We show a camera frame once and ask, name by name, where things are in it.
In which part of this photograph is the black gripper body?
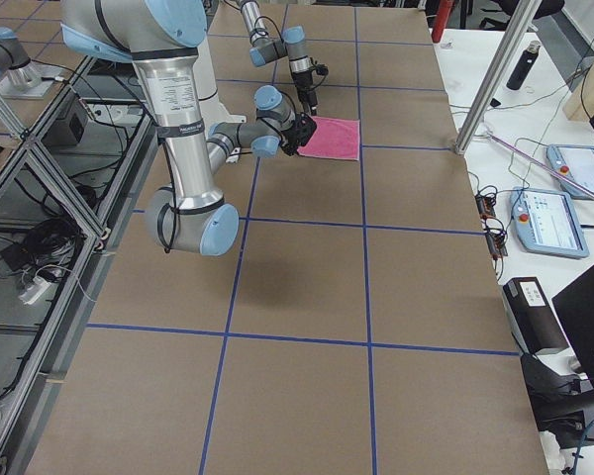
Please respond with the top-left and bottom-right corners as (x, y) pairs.
(294, 69), (318, 105)
(281, 116), (317, 156)

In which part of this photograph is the pink towel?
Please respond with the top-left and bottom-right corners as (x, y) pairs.
(298, 116), (360, 161)

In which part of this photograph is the neighbour robot base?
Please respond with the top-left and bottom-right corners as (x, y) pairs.
(0, 27), (52, 100)

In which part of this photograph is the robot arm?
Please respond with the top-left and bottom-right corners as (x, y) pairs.
(226, 0), (329, 116)
(61, 1), (317, 256)

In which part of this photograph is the grabber stick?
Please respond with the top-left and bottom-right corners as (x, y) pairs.
(479, 129), (594, 209)

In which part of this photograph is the small circuit board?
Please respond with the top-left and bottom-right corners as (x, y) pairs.
(475, 195), (496, 219)

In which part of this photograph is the black water bottle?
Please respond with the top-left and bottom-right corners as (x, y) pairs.
(506, 41), (542, 91)

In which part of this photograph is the grey control box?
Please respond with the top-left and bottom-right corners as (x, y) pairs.
(42, 94), (88, 146)

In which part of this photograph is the near teach pendant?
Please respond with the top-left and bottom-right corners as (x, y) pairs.
(510, 187), (590, 259)

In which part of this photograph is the teach pendant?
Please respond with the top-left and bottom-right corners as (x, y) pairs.
(546, 144), (594, 193)
(510, 187), (590, 259)

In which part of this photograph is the far teach pendant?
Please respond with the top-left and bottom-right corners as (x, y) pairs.
(546, 144), (594, 193)

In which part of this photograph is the black box with label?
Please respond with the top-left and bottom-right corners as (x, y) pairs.
(502, 277), (569, 356)

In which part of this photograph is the white power strip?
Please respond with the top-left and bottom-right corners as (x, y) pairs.
(19, 276), (50, 305)

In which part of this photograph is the black monitor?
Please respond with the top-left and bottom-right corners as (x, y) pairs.
(552, 265), (594, 381)

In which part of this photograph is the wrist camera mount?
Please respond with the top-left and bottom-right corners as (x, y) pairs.
(311, 59), (329, 77)
(291, 112), (317, 146)

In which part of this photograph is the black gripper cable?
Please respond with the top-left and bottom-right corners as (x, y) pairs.
(250, 14), (288, 44)

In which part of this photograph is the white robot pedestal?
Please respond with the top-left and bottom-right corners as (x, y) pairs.
(193, 37), (247, 138)

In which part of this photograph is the aluminium frame post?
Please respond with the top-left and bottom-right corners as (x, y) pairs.
(453, 0), (542, 155)

